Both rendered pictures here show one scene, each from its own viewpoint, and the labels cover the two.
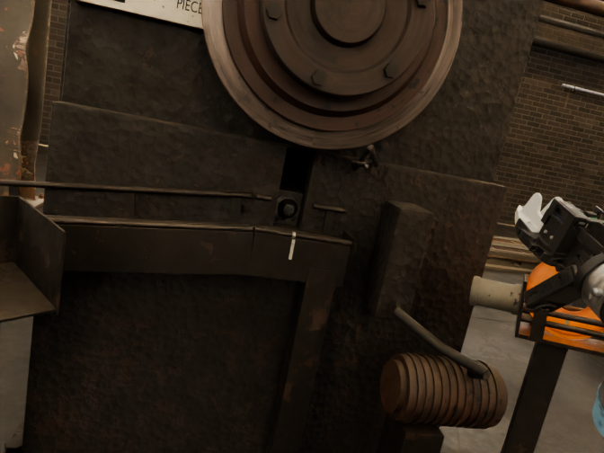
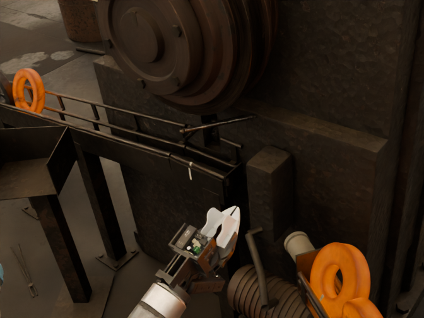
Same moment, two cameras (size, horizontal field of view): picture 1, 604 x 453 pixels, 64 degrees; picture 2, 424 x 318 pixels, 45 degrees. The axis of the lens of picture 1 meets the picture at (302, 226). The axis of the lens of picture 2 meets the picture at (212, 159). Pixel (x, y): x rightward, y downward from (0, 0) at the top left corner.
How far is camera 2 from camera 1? 118 cm
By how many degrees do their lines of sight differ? 56
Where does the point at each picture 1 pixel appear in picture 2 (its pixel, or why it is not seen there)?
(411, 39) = (180, 59)
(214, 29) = not seen: hidden behind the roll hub
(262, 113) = not seen: hidden behind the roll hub
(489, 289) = (291, 248)
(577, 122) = not seen: outside the picture
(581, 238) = (176, 259)
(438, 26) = (224, 31)
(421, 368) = (242, 282)
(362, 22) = (147, 49)
